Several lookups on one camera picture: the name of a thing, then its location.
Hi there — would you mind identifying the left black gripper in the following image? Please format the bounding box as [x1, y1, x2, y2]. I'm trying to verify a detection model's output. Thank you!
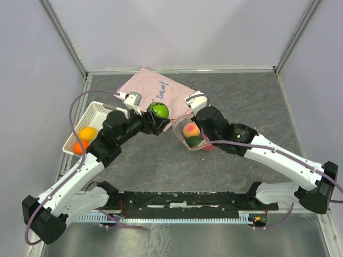
[117, 104, 170, 145]

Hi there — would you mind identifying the green apple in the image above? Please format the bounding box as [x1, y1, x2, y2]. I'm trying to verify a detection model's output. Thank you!
[148, 102, 169, 119]

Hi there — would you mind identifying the peach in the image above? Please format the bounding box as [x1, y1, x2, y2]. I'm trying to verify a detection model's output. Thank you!
[183, 123, 200, 138]

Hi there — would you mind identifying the clear zip top bag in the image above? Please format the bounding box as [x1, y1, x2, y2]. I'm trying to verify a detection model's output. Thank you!
[170, 113, 214, 151]

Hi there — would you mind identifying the red apple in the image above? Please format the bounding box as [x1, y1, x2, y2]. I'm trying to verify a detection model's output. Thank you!
[203, 144, 214, 151]

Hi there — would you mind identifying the dark green avocado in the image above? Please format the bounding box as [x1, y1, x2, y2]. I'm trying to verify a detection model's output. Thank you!
[185, 136, 204, 147]

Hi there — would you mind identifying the white perforated plastic basket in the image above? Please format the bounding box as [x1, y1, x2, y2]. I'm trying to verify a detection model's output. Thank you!
[62, 101, 129, 156]

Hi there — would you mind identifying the orange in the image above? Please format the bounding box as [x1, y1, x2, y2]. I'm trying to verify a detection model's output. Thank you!
[73, 140, 90, 155]

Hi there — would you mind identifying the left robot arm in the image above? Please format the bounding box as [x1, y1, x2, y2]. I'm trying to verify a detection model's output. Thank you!
[22, 102, 170, 246]

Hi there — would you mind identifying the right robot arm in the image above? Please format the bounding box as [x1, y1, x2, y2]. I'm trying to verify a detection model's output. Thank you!
[193, 106, 338, 214]

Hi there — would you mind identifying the pink cloth with lettering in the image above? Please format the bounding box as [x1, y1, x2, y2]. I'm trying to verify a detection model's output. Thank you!
[123, 68, 195, 118]

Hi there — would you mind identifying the yellow lemon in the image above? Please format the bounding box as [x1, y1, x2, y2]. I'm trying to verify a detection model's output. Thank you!
[78, 127, 98, 142]

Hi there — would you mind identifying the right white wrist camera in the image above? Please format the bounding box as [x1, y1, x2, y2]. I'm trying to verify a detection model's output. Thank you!
[184, 91, 210, 111]

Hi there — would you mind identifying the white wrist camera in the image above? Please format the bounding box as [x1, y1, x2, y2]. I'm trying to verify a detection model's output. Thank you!
[184, 91, 210, 111]
[119, 92, 142, 116]

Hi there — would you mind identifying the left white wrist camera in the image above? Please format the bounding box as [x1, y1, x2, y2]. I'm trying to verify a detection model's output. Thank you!
[119, 92, 142, 116]

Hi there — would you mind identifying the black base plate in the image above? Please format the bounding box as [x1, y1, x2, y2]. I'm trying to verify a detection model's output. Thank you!
[101, 191, 279, 220]

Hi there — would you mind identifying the light blue cable duct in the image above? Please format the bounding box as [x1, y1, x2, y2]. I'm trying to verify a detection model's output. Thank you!
[76, 211, 253, 225]

